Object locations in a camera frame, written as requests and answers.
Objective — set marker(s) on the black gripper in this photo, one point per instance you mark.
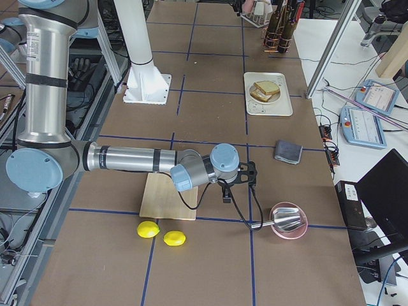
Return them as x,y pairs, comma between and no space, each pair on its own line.
225,185

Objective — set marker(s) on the white round plate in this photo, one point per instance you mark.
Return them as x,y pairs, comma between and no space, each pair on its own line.
273,100

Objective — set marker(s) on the bread slice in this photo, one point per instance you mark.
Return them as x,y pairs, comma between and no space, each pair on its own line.
267,87
254,95

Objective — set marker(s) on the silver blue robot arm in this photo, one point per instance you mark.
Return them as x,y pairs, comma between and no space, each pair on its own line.
46,155

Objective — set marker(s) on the cream bear tray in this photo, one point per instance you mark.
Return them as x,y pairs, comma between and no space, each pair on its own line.
282,107

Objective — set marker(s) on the metal scoop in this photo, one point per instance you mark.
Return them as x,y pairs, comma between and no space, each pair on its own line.
284,219

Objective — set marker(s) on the wooden cutting board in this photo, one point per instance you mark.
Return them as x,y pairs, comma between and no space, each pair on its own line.
161,200

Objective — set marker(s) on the right yellow lemon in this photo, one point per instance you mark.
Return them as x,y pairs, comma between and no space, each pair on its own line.
174,238

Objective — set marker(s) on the yellow lemon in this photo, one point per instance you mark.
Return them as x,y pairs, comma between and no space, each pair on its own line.
174,238
147,229

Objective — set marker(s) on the grey folded cloth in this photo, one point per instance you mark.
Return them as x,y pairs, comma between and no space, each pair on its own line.
288,152

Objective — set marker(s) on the pink bowl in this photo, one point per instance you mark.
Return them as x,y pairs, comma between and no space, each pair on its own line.
290,235

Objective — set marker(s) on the left yellow lemon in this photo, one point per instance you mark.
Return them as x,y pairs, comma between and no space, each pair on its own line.
147,229

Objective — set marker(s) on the fried egg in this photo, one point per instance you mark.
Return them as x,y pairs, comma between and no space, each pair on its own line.
264,96

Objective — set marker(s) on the orange black electronics board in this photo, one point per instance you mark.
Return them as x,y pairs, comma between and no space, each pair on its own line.
331,148

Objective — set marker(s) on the black box device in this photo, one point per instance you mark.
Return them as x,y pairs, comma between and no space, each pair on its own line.
350,205

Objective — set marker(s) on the long reacher stick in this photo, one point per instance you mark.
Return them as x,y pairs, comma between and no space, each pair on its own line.
365,108

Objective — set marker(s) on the near blue teach pendant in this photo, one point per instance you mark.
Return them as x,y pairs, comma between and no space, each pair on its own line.
361,128

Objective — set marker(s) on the blue teach pendant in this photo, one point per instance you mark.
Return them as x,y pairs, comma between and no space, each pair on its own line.
361,128
377,96

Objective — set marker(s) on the black laptop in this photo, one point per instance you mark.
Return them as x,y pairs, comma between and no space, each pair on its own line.
383,190

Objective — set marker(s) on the green wine bottle front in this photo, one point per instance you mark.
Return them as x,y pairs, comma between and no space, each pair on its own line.
273,24

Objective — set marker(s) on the green wine bottle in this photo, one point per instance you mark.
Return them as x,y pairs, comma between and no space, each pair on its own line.
273,24
289,28

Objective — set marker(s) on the far blue teach pendant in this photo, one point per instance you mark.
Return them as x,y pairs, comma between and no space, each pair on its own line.
377,96

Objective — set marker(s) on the green wine bottle middle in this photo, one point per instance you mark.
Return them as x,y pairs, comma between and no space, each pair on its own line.
289,28

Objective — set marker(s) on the wooden beam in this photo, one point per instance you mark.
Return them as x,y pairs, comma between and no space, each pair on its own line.
395,58

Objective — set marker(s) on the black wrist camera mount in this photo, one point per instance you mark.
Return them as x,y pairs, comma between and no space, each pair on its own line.
247,173

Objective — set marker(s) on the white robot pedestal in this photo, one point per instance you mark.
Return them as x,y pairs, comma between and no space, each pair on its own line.
145,83

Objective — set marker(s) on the copper wire bottle rack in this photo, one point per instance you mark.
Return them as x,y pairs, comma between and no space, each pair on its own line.
275,40

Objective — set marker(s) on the white wire cup rack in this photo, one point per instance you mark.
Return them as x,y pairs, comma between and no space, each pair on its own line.
257,12

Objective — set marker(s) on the aluminium frame post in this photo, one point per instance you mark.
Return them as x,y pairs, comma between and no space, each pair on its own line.
338,32

